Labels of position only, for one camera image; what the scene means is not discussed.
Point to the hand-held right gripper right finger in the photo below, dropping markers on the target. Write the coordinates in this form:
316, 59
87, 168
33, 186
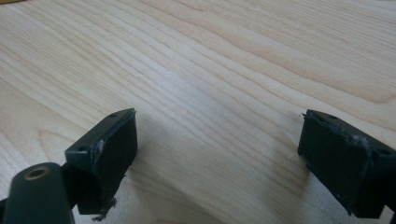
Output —
339, 161

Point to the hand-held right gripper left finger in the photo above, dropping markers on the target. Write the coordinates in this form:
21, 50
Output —
109, 155

